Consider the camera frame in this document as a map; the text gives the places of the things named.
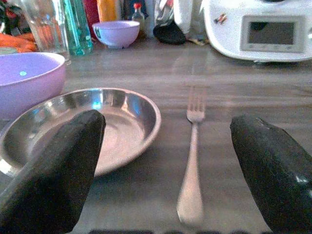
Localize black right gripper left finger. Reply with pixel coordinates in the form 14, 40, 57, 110
0, 109, 107, 234

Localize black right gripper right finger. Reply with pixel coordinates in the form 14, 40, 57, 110
230, 115, 312, 234

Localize silver metal fork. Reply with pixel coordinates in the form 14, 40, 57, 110
176, 86, 207, 225

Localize silver metal plate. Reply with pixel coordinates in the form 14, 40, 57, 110
0, 87, 162, 178

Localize large purple plastic bowl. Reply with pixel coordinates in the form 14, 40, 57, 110
0, 52, 66, 120

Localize orange cloth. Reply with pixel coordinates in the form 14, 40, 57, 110
0, 32, 39, 53

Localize white kitchen appliance with screen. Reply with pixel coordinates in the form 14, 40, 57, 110
202, 0, 312, 63

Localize clear drinking glass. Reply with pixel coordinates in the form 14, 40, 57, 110
15, 0, 72, 65

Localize teal glass bottle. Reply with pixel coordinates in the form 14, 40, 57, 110
61, 0, 94, 56

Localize small purple plastic bowl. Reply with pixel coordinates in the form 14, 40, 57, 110
92, 20, 140, 49

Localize red container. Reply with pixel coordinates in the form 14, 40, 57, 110
83, 0, 100, 39

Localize black round pouch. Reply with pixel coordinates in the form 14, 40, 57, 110
153, 20, 187, 45

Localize orange carton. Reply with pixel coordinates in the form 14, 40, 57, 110
97, 0, 118, 22

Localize small bottle with red cap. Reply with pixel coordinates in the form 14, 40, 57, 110
131, 2, 146, 38

